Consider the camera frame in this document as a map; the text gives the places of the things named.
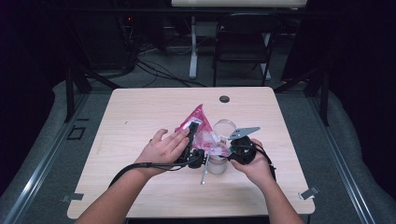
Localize black metal stand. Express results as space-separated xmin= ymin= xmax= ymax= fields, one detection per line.
xmin=64 ymin=66 xmax=122 ymax=123
xmin=274 ymin=66 xmax=331 ymax=127

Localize pink plastic packet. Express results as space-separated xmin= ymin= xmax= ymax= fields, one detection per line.
xmin=174 ymin=104 xmax=233 ymax=159

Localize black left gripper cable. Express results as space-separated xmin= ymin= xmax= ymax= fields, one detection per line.
xmin=107 ymin=157 xmax=200 ymax=189

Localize dark equipment case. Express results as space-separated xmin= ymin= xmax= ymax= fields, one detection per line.
xmin=71 ymin=12 xmax=138 ymax=71

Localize black floor cables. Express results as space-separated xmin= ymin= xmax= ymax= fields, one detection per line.
xmin=134 ymin=59 xmax=207 ymax=89

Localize person's left hand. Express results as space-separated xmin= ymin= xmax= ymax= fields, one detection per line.
xmin=134 ymin=128 xmax=191 ymax=178

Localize grey tape strip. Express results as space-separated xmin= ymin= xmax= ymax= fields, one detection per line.
xmin=61 ymin=192 xmax=85 ymax=203
xmin=298 ymin=186 xmax=320 ymax=201

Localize aluminium floor rail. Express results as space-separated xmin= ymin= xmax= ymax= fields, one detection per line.
xmin=0 ymin=92 xmax=92 ymax=224
xmin=306 ymin=92 xmax=378 ymax=224

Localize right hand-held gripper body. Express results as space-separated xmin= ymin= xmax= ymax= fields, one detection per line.
xmin=228 ymin=125 xmax=262 ymax=166

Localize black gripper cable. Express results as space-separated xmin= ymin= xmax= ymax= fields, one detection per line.
xmin=253 ymin=144 xmax=278 ymax=183
xmin=107 ymin=157 xmax=200 ymax=189

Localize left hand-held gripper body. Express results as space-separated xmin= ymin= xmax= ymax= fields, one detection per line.
xmin=178 ymin=138 xmax=210 ymax=186

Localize person's right hand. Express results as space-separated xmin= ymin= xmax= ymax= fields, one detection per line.
xmin=230 ymin=138 xmax=276 ymax=188

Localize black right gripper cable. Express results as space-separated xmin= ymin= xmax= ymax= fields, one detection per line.
xmin=253 ymin=144 xmax=278 ymax=183

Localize white desk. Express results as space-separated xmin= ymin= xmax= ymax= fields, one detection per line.
xmin=171 ymin=0 xmax=308 ymax=81

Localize black folding chair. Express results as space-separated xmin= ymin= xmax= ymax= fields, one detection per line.
xmin=212 ymin=12 xmax=283 ymax=88

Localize clear glass cup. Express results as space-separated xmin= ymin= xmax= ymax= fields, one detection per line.
xmin=206 ymin=119 xmax=238 ymax=175

